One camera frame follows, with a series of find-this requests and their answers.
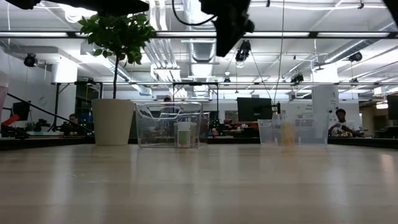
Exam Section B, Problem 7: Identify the clear bin with handle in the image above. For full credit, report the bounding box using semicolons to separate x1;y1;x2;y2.
135;101;210;149

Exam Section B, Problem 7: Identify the person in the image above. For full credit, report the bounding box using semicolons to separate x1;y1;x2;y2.
328;108;363;138
63;113;83;135

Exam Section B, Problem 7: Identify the black monitor on arm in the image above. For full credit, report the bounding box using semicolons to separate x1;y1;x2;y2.
237;97;282;123

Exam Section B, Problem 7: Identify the black overhead camera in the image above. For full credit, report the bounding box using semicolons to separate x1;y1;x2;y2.
234;39;252;63

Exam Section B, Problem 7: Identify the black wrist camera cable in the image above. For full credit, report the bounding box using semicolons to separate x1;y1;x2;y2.
172;0;218;27

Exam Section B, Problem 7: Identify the frosted clear bin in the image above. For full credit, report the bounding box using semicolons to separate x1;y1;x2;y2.
257;113;330;147

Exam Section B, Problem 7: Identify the black ceiling spotlight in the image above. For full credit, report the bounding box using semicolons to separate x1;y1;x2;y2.
348;51;364;63
23;53;39;68

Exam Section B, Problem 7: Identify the black table rail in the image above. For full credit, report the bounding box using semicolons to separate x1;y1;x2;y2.
0;136;398;151

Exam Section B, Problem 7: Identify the yellow medicine bottle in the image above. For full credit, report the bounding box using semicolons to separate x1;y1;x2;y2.
280;122;296;146

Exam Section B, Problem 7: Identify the beige plant pot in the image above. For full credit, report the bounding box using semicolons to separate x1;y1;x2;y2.
91;98;136;146

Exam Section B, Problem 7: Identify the green medicine bottle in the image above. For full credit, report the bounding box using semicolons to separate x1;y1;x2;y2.
177;121;192;147

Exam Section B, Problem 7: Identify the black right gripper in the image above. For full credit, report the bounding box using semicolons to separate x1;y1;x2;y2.
198;0;256;58

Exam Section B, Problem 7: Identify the black monitor at edge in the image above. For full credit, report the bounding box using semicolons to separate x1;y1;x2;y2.
386;95;398;121

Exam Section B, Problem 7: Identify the thin black cable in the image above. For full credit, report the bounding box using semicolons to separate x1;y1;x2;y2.
6;93;94;133

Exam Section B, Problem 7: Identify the green leafy plant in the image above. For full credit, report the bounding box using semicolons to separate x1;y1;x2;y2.
77;12;156;100

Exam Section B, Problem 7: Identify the overhead light bar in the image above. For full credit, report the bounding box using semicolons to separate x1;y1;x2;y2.
0;30;398;40

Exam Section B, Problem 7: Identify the small tilted black monitor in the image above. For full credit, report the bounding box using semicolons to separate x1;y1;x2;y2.
12;101;31;121

